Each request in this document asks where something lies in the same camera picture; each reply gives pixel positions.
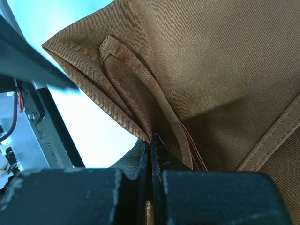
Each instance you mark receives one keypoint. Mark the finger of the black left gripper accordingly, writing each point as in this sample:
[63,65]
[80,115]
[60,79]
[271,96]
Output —
[19,60]

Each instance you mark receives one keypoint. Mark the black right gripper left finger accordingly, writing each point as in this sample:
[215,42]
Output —
[80,196]

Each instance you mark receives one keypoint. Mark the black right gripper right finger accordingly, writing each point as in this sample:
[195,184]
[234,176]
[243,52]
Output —
[185,197]

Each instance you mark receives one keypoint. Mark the orange cloth napkin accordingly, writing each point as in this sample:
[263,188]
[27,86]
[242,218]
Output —
[219,80]

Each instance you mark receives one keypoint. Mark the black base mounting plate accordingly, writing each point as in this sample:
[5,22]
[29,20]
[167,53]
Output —
[41,139]

